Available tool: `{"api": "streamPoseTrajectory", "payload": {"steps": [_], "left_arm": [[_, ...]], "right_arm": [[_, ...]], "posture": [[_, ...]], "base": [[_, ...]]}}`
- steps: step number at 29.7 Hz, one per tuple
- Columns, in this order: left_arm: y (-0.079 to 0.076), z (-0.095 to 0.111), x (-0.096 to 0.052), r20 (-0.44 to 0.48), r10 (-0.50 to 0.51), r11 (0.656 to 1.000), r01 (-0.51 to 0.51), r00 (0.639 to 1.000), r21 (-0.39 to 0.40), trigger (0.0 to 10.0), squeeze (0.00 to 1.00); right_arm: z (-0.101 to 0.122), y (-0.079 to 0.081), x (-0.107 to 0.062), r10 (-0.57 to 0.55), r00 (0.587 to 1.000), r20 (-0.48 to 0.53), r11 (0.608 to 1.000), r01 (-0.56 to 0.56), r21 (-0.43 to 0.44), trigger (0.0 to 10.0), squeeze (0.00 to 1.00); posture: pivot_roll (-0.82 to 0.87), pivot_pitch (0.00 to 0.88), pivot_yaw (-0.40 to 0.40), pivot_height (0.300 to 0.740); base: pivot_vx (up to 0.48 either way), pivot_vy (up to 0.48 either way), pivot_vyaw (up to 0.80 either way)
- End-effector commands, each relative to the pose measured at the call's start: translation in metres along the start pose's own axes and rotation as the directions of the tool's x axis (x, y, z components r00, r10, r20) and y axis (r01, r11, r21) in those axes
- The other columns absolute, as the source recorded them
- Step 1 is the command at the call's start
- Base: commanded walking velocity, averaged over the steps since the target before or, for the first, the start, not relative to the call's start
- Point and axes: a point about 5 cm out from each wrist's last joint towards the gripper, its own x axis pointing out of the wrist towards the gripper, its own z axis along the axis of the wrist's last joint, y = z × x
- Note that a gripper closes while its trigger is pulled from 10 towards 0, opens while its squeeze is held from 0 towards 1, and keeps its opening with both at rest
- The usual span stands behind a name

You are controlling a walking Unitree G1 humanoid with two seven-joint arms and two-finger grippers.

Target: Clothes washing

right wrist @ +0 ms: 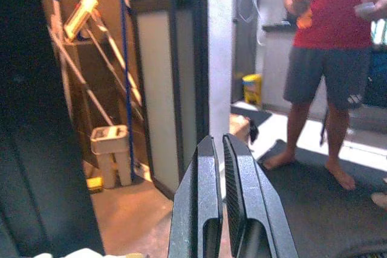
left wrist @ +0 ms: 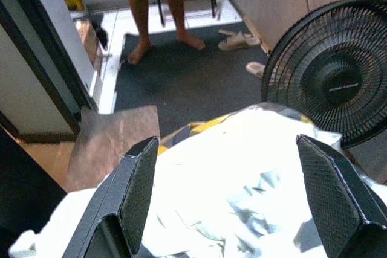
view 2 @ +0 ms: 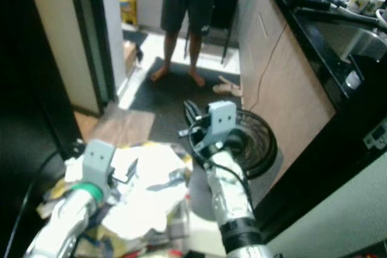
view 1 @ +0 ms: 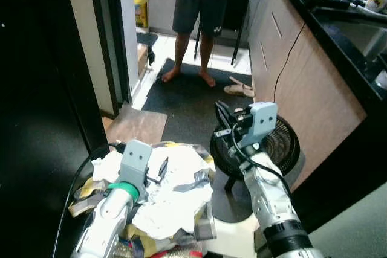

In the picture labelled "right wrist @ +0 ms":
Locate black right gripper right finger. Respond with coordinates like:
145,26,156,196
222,133,300,258

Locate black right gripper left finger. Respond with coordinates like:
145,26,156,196
167,135,224,258

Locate dark floor mat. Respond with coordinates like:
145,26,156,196
256,139,387,258

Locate brown cardboard box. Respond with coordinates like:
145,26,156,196
229,114,252,145

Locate small dark doormat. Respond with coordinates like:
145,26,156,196
230,106,273,126

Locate white mop bucket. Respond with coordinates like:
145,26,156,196
90,124,132,189

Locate yellow scrub sponge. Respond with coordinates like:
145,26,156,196
86,176,104,194

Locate yellow plastic bucket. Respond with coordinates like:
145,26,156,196
242,73,263,106

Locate white cloth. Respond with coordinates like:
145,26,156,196
33,248,143,258

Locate dark framed glass door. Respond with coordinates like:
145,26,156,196
128,0,210,200

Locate person in red shirt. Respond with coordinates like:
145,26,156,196
261,0,387,192

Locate dark cabinet panel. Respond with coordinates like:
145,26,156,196
0,0,106,258

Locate blue mop handle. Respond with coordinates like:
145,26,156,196
116,0,137,182

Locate white hanging cable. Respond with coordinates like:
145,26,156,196
237,0,267,47

